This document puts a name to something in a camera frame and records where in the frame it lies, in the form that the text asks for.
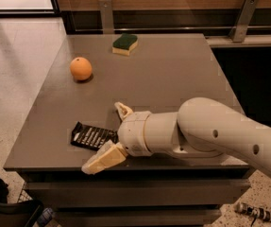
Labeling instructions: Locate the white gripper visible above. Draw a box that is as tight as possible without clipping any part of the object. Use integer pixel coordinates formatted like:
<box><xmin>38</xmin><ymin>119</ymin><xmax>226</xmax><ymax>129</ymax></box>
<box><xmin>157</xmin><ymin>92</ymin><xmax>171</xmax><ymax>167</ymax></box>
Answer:
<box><xmin>81</xmin><ymin>102</ymin><xmax>152</xmax><ymax>175</ymax></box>

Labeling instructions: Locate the black rxbar chocolate wrapper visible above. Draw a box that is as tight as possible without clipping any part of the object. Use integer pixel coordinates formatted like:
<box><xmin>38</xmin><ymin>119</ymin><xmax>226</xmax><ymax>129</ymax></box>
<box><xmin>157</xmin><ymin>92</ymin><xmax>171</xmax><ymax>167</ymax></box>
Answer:
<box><xmin>71</xmin><ymin>122</ymin><xmax>118</xmax><ymax>151</ymax></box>

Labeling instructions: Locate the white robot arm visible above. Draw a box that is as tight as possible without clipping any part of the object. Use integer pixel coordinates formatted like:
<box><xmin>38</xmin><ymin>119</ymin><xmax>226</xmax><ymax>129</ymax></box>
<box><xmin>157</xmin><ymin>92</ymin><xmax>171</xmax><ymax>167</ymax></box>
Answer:
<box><xmin>82</xmin><ymin>97</ymin><xmax>271</xmax><ymax>178</ymax></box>

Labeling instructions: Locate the green and yellow sponge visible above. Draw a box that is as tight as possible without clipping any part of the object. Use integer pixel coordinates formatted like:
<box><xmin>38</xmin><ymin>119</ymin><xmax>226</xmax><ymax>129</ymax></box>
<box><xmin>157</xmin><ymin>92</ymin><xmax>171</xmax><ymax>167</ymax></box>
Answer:
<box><xmin>112</xmin><ymin>33</ymin><xmax>138</xmax><ymax>56</ymax></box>

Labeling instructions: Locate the upper grey drawer front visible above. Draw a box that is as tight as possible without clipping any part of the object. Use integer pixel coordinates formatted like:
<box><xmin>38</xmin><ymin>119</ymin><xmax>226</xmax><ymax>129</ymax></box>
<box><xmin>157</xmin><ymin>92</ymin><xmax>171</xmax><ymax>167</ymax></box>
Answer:
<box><xmin>26</xmin><ymin>179</ymin><xmax>250</xmax><ymax>208</ymax></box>

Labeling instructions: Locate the grey drawer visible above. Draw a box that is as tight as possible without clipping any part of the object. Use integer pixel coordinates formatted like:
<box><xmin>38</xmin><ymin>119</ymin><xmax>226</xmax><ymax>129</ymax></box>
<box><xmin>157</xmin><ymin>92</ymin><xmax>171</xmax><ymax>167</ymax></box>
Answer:
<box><xmin>26</xmin><ymin>179</ymin><xmax>250</xmax><ymax>208</ymax></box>
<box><xmin>56</xmin><ymin>209</ymin><xmax>221</xmax><ymax>227</ymax></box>

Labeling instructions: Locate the orange fruit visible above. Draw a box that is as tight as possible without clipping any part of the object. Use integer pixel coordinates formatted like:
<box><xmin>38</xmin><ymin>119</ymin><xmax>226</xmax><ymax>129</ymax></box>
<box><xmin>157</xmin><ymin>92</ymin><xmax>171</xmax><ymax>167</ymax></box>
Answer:
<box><xmin>70</xmin><ymin>57</ymin><xmax>93</xmax><ymax>80</ymax></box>

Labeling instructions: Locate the lower grey drawer front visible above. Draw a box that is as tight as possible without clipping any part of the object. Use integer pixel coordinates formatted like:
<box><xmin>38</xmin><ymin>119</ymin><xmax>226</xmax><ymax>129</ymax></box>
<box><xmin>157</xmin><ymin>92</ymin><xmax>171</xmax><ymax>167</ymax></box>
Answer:
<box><xmin>56</xmin><ymin>209</ymin><xmax>221</xmax><ymax>227</ymax></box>

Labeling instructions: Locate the blue object on floor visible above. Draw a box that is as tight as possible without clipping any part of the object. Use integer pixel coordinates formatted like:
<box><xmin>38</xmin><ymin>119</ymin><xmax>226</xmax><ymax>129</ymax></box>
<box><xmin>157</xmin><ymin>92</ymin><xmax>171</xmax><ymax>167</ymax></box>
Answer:
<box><xmin>36</xmin><ymin>208</ymin><xmax>57</xmax><ymax>227</ymax></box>

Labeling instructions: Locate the black chair part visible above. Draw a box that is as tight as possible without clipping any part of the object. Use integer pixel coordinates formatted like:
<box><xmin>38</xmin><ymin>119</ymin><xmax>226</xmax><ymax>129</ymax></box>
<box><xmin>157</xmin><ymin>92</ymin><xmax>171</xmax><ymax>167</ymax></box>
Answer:
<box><xmin>0</xmin><ymin>179</ymin><xmax>43</xmax><ymax>227</ymax></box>

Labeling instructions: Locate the left metal wall bracket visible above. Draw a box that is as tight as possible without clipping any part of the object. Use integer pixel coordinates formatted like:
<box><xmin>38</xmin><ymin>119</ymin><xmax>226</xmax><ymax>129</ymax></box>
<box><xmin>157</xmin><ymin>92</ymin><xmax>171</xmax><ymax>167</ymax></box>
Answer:
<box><xmin>98</xmin><ymin>0</ymin><xmax>114</xmax><ymax>34</ymax></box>

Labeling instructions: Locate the metal wall bracket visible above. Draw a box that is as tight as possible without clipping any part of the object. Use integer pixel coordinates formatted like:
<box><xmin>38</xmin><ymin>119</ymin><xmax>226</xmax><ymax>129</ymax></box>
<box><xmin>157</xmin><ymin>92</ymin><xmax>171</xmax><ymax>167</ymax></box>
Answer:
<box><xmin>229</xmin><ymin>0</ymin><xmax>259</xmax><ymax>43</ymax></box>
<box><xmin>98</xmin><ymin>0</ymin><xmax>114</xmax><ymax>34</ymax></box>

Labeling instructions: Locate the black and white striped cable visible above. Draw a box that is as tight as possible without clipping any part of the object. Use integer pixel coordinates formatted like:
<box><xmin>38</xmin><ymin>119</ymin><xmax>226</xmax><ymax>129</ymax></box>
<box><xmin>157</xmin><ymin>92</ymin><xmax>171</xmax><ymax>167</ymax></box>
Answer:
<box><xmin>234</xmin><ymin>201</ymin><xmax>271</xmax><ymax>226</ymax></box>

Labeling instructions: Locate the right metal wall bracket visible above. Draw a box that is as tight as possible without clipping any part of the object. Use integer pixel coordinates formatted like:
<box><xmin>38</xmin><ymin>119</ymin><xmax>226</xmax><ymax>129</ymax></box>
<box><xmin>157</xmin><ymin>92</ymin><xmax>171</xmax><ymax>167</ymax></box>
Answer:
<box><xmin>229</xmin><ymin>0</ymin><xmax>259</xmax><ymax>43</ymax></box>

